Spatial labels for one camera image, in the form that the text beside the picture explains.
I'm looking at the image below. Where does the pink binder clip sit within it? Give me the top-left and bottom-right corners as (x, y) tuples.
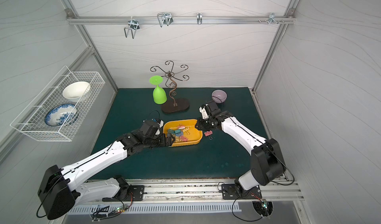
(204, 130), (213, 140)

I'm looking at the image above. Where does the yellow plastic storage box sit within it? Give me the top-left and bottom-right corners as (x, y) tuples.
(163, 119), (203, 147)

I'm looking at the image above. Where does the bronze wire cup stand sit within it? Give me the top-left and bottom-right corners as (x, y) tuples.
(150, 60), (190, 114)

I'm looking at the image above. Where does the green plastic goblet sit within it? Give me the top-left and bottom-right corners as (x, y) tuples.
(149, 75), (167, 105)

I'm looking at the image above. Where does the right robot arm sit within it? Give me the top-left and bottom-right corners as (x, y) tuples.
(195, 101), (287, 190)

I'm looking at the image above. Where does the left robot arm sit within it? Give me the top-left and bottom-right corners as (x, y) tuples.
(37, 120), (175, 220)

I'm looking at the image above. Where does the lilac small bowl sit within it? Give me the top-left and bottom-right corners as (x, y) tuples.
(211, 90), (227, 104)

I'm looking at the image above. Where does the white ceramic bowl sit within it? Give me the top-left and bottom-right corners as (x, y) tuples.
(62, 81), (91, 103)

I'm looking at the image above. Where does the blue patterned ceramic bowl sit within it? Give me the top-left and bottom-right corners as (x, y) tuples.
(44, 104), (77, 127)

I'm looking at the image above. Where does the small metal hook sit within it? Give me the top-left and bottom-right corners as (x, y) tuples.
(196, 12), (202, 25)

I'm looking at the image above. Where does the round black controller board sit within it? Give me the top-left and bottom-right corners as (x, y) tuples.
(252, 200), (273, 217)

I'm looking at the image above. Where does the metal loop hook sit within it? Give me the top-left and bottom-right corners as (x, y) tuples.
(157, 12), (173, 27)

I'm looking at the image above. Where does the metal double hook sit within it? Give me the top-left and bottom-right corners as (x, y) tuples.
(124, 18), (140, 39)

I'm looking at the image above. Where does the metal corner hook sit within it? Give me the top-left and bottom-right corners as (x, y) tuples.
(258, 13), (283, 25)

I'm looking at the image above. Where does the aluminium front rail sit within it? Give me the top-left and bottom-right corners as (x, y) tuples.
(126, 178), (305, 204)

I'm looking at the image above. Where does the aluminium rail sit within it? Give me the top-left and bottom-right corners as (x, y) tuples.
(67, 15), (296, 25)
(126, 178), (305, 204)

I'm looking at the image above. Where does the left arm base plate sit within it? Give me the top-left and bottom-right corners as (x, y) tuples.
(102, 185), (145, 202)

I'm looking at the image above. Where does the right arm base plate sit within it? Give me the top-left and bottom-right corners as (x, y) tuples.
(217, 182), (262, 200)

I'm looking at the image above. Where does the white wire wall basket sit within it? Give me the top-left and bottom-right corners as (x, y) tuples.
(10, 66), (105, 142)

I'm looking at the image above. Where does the aluminium top rail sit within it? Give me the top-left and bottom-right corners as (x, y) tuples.
(67, 15), (296, 25)

